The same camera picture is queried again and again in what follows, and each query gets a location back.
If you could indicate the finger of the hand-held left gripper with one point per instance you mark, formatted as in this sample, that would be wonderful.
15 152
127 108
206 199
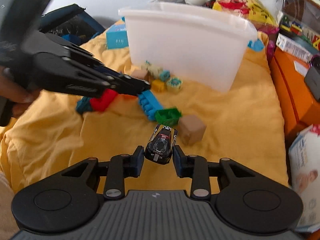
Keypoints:
125 91
112 76

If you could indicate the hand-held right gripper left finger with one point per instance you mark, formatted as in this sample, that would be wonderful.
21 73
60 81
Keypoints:
138 161

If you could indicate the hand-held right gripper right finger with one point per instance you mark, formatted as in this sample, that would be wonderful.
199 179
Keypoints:
178 162

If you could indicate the black yellow toy car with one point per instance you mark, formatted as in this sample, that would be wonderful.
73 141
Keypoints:
161 145

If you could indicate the teal toy gun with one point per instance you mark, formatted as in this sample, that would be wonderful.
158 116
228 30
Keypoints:
85 105

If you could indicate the white plastic storage bin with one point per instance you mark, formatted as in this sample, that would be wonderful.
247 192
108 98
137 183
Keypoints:
180 45

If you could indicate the person's left hand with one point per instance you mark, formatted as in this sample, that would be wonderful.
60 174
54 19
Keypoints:
17 96

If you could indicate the wooden cube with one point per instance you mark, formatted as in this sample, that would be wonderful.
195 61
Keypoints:
192 130
139 75

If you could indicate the red building block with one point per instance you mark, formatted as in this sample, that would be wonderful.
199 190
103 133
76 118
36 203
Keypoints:
105 101

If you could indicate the blue long building block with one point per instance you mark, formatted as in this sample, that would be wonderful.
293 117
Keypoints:
150 105

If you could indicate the small yellow building block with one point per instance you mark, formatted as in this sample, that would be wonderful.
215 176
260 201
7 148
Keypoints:
158 85

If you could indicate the light blue carton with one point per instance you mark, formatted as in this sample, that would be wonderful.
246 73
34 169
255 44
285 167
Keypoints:
116 38

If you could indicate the green building block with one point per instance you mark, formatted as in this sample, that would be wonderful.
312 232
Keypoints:
167 116

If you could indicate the dark blue fabric bin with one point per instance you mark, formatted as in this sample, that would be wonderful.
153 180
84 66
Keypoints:
72 22

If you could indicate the yellow blanket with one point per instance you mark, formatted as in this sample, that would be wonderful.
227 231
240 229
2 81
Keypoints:
237 120

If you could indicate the baby wipes pack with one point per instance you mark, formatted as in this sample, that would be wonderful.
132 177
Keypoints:
305 170

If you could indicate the orange box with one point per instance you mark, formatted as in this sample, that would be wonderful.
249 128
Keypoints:
287 97

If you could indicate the yellow red plastic bag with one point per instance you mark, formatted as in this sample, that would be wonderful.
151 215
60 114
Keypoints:
245 5

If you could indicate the pink plastic bag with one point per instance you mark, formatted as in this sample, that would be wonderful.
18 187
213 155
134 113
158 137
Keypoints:
271 45

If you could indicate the grey power bank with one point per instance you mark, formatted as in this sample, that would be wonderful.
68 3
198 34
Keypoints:
313 80

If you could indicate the white blue carton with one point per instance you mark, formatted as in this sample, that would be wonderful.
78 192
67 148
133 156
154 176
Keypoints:
292 47

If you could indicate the colourful toy set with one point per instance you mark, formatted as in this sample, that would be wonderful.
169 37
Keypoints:
295 27

